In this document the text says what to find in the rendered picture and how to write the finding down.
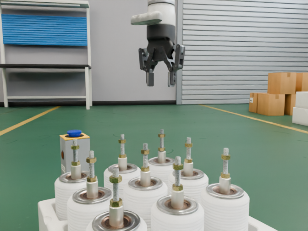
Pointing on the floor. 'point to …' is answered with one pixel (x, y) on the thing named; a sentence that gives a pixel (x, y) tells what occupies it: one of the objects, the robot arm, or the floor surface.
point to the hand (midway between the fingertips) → (160, 81)
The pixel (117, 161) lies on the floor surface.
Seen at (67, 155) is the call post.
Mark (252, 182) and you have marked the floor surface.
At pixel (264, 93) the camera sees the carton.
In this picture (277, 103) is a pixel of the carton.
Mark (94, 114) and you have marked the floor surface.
